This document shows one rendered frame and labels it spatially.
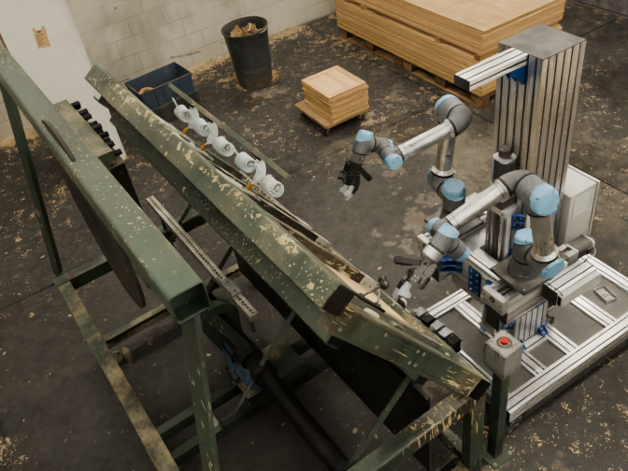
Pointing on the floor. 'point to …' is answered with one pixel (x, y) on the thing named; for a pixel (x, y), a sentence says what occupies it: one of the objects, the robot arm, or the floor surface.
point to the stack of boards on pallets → (442, 34)
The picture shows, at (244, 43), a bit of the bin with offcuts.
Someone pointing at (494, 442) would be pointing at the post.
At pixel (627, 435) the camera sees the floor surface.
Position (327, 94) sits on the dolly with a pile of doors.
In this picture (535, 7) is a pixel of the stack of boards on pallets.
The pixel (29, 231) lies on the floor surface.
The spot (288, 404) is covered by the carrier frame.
